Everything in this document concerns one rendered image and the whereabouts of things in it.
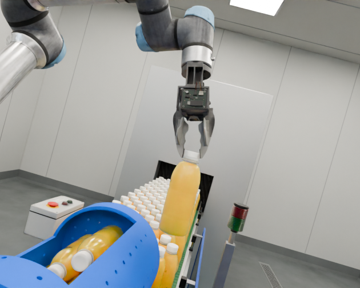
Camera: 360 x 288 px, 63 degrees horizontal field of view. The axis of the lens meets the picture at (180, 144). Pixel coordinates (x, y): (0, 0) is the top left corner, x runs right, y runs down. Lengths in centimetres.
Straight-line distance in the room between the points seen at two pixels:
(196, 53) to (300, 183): 472
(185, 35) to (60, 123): 487
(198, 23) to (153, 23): 11
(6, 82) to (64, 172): 470
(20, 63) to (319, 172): 496
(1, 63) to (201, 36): 50
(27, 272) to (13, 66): 57
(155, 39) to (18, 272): 56
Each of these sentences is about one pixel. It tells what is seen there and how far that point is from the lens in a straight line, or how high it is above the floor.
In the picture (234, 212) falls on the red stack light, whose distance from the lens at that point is 120.
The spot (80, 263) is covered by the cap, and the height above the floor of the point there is 115.
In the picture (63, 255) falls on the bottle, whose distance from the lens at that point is 74.
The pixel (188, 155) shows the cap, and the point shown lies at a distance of 67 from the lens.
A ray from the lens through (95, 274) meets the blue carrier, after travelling 52.
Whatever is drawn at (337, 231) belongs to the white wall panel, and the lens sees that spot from 569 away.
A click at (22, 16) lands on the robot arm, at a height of 165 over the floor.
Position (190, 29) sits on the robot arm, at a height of 170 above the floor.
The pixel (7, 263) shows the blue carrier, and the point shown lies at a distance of 47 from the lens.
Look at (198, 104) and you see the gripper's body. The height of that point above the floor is 153.
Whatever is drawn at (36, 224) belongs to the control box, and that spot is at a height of 104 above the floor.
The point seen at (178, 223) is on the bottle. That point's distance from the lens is 68.
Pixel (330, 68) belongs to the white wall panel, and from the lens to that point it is 558.
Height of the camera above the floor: 145
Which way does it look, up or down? 1 degrees down
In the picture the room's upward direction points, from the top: 16 degrees clockwise
